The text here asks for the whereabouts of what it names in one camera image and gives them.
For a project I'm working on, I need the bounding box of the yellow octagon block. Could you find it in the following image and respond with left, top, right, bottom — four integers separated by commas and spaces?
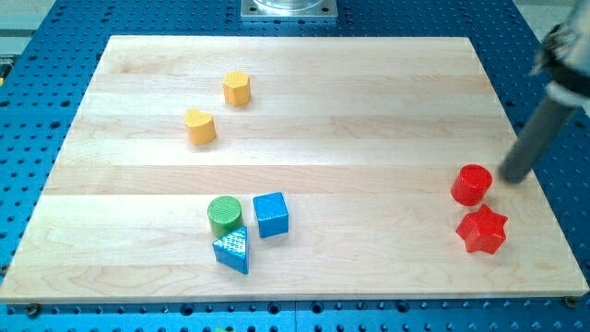
222, 71, 251, 106

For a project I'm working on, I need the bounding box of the green cylinder block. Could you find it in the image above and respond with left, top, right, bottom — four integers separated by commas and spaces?
207, 196, 243, 238

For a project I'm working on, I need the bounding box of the light wooden board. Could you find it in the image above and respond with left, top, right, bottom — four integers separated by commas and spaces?
1, 36, 588, 304

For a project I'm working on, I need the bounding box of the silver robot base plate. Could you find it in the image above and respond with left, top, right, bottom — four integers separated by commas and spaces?
240, 0, 338, 20

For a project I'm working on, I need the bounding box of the yellow heart block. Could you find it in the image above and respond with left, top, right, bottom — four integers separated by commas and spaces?
183, 109, 217, 146

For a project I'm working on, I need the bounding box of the blue triangle block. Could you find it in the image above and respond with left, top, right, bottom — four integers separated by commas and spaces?
212, 226, 249, 275

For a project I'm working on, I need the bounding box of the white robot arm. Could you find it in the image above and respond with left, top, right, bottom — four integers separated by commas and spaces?
533, 0, 589, 109

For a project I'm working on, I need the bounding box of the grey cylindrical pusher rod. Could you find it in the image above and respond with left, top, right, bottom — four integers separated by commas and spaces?
499, 95, 580, 184

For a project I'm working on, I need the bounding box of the red star block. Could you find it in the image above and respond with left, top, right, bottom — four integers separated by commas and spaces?
455, 204, 508, 255

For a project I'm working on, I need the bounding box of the red cylinder block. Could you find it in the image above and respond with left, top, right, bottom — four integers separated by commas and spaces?
451, 164, 493, 206

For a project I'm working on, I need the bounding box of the blue cube block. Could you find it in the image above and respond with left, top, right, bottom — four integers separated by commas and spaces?
253, 192, 289, 238

